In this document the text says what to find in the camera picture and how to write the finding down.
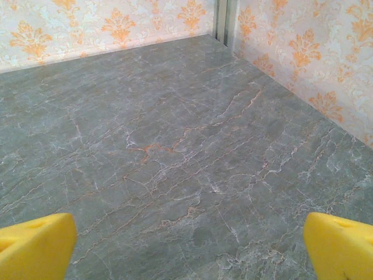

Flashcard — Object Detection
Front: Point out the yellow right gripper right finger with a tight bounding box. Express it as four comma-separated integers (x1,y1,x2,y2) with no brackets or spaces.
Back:
302,212,373,280

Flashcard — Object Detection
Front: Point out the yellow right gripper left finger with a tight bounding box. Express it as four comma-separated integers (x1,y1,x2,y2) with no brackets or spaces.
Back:
0,212,78,280

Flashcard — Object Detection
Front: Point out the aluminium frame post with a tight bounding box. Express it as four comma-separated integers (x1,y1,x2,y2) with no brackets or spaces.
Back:
213,0,240,50

